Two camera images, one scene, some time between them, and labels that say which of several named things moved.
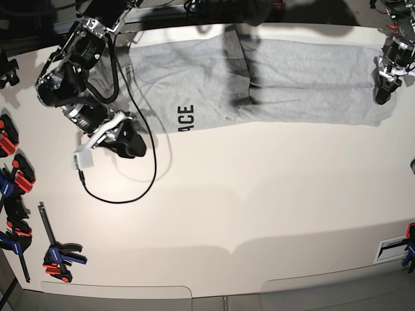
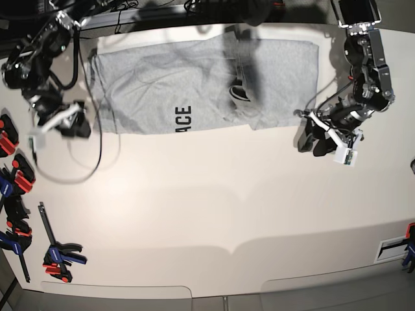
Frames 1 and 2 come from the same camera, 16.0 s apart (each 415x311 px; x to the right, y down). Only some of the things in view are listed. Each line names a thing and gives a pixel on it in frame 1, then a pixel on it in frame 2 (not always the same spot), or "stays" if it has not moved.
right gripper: [399, 56] -> [344, 115]
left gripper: [109, 126] -> [74, 124]
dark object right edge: [412, 166] stays
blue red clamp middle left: [18, 181] stays
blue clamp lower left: [18, 233] stays
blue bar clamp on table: [58, 256] stays
